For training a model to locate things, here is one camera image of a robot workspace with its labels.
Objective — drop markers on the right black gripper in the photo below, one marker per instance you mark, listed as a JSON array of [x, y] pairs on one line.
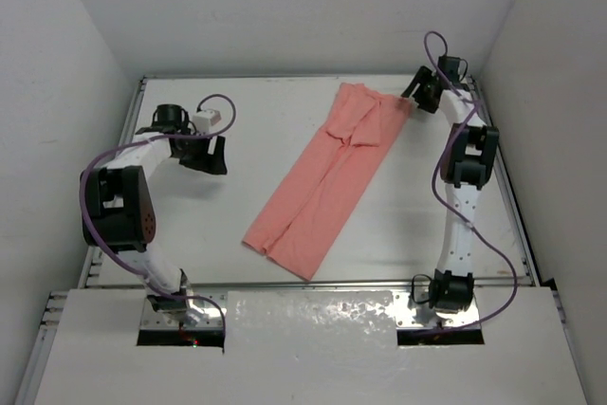
[[425, 77]]

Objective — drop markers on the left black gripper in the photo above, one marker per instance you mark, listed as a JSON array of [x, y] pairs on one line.
[[200, 156]]

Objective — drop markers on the salmon pink t-shirt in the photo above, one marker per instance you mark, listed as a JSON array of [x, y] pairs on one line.
[[304, 216]]

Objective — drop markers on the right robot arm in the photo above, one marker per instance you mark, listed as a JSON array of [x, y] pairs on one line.
[[465, 167]]

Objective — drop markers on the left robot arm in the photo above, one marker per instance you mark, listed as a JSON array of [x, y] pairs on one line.
[[118, 212]]

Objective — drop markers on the white front cover panel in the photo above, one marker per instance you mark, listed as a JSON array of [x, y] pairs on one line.
[[297, 347]]

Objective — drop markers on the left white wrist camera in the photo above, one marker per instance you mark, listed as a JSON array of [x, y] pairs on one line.
[[205, 119]]

